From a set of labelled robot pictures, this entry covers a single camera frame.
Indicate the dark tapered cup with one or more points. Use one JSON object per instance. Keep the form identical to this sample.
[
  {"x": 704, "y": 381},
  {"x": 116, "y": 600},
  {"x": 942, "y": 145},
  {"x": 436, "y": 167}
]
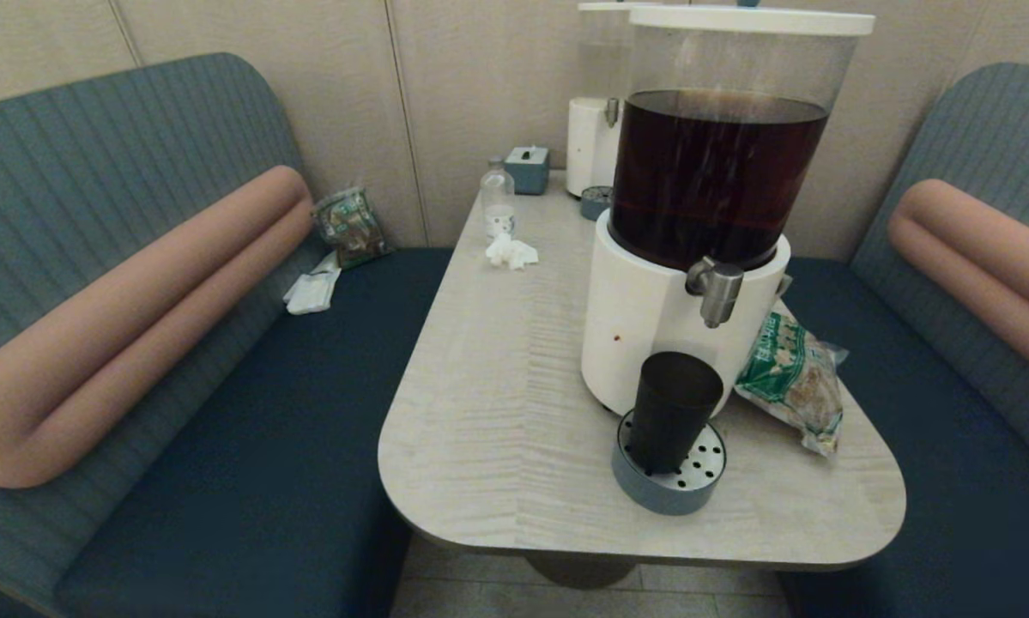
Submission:
[{"x": 673, "y": 403}]

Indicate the silver dispenser tap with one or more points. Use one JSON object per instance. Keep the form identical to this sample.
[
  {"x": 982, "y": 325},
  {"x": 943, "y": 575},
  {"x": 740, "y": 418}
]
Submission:
[{"x": 717, "y": 290}]

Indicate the crumpled white tissue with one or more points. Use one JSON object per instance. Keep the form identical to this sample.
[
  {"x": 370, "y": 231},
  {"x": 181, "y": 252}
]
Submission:
[{"x": 510, "y": 252}]

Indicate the clear plastic bottle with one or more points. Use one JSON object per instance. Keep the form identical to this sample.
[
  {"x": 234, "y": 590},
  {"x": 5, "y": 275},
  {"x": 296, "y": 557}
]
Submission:
[{"x": 497, "y": 199}]

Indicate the small grey drip tray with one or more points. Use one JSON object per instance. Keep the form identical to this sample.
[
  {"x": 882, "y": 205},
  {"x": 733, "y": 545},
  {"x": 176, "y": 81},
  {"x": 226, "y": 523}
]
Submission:
[{"x": 596, "y": 202}]

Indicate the white dispenser with dark tea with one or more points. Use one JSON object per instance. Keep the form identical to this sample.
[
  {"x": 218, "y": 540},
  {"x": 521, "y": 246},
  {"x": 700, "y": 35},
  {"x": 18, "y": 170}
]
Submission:
[{"x": 651, "y": 318}]

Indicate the grey-blue tissue box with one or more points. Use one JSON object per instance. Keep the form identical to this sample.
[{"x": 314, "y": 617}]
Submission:
[{"x": 527, "y": 171}]

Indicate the crumpled brown snack bag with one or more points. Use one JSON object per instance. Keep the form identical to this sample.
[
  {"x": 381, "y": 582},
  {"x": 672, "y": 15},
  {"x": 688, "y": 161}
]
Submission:
[{"x": 351, "y": 226}]

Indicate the white dispenser with clear tank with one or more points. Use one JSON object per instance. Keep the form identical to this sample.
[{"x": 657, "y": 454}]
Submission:
[{"x": 591, "y": 129}]

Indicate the white folded napkin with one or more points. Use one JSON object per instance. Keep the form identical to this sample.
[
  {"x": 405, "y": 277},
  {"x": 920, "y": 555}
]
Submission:
[{"x": 312, "y": 292}]

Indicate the round grey perforated drip tray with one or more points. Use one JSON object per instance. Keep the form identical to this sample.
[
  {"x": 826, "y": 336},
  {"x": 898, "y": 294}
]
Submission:
[{"x": 687, "y": 485}]

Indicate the teal bench seat cushion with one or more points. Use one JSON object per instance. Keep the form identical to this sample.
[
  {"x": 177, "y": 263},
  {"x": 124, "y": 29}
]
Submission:
[
  {"x": 952, "y": 515},
  {"x": 265, "y": 412}
]

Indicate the green printed snack bag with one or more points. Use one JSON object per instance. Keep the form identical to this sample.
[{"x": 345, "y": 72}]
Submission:
[{"x": 793, "y": 379}]

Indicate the pink bolster cushion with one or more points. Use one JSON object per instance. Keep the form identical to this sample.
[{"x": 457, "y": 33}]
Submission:
[
  {"x": 136, "y": 326},
  {"x": 977, "y": 251}
]

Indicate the teal striped bench backrest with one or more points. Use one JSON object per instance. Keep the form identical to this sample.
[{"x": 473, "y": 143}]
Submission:
[
  {"x": 986, "y": 129},
  {"x": 93, "y": 146}
]

